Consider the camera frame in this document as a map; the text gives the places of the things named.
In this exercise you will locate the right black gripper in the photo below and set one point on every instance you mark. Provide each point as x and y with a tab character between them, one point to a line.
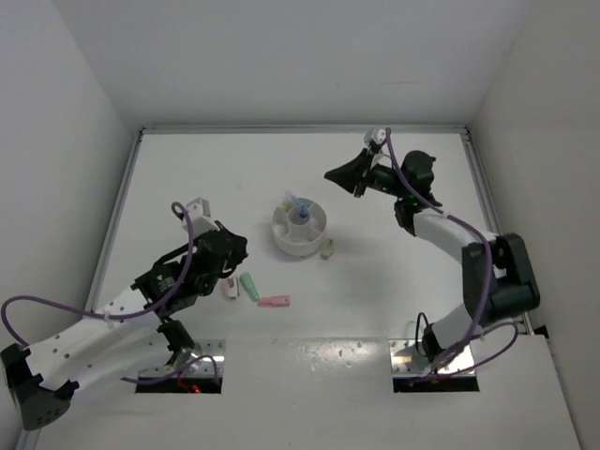
350	176

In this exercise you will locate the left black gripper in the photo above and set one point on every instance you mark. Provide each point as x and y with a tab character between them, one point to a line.
238	249

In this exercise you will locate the blue highlighter marker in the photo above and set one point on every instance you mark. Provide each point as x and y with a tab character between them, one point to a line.
291	199

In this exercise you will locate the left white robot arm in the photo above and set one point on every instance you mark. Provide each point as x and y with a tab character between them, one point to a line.
42	378

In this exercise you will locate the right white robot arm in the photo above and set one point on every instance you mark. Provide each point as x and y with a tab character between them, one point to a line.
498	280

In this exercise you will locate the white round divided organizer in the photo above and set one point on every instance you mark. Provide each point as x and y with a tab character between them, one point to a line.
299	240

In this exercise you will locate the pink highlighter marker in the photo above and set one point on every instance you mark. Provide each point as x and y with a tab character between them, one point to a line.
279	301

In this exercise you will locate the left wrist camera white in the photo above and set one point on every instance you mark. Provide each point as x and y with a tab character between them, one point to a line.
199	214

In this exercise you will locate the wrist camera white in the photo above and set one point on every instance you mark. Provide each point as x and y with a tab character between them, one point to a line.
199	214
375	139

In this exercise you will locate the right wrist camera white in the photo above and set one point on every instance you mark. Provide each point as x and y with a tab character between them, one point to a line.
375	139

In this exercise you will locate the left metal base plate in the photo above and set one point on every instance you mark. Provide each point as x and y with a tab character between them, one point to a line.
205	360

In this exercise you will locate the metal base plate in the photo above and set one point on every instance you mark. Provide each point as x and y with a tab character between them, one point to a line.
205	360
407	363

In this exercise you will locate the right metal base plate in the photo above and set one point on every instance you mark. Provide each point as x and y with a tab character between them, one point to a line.
407	363

